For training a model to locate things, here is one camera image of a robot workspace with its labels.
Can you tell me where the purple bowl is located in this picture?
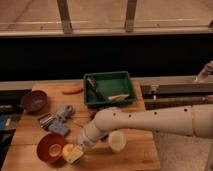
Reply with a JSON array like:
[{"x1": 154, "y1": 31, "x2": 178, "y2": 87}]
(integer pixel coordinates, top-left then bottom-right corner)
[{"x1": 21, "y1": 90, "x2": 47, "y2": 113}]

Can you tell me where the orange carrot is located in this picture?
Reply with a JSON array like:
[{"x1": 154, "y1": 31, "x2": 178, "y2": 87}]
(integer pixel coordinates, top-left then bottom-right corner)
[{"x1": 62, "y1": 87, "x2": 83, "y2": 95}]

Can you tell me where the red bowl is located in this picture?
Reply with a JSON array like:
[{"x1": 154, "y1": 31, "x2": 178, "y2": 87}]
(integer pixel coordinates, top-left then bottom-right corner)
[{"x1": 36, "y1": 133, "x2": 67, "y2": 164}]

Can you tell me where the cream utensil in bin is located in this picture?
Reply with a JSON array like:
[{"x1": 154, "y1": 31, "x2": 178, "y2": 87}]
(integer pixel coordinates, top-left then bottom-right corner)
[{"x1": 108, "y1": 94, "x2": 130, "y2": 100}]

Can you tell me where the white cup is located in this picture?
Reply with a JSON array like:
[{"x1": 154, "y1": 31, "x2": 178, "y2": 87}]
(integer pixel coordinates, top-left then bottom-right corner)
[{"x1": 108, "y1": 131, "x2": 127, "y2": 153}]

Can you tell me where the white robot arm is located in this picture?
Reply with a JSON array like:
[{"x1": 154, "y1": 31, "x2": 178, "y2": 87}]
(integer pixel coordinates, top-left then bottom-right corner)
[{"x1": 71, "y1": 104, "x2": 213, "y2": 163}]

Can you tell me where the black utensil in bin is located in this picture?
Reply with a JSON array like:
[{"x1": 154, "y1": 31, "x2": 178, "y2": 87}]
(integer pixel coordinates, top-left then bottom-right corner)
[{"x1": 87, "y1": 77, "x2": 104, "y2": 101}]

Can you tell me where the yellow red apple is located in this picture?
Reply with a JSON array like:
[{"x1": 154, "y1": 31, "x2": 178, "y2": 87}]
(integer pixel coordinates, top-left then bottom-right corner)
[{"x1": 62, "y1": 144, "x2": 74, "y2": 160}]

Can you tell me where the blue plastic cup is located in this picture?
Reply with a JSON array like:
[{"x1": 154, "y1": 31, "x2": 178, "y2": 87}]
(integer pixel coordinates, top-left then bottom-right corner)
[{"x1": 64, "y1": 155, "x2": 79, "y2": 164}]

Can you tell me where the green plastic bin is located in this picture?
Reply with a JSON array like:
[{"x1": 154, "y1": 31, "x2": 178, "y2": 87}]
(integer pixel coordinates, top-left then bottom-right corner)
[{"x1": 83, "y1": 71, "x2": 136, "y2": 108}]

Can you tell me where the dark metallic can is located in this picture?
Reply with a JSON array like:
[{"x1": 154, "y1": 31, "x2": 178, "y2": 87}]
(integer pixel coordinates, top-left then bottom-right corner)
[{"x1": 38, "y1": 113, "x2": 54, "y2": 128}]

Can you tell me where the blue grey cloth toy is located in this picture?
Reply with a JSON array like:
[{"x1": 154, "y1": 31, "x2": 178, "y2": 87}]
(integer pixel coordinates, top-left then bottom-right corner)
[{"x1": 48, "y1": 105, "x2": 74, "y2": 136}]

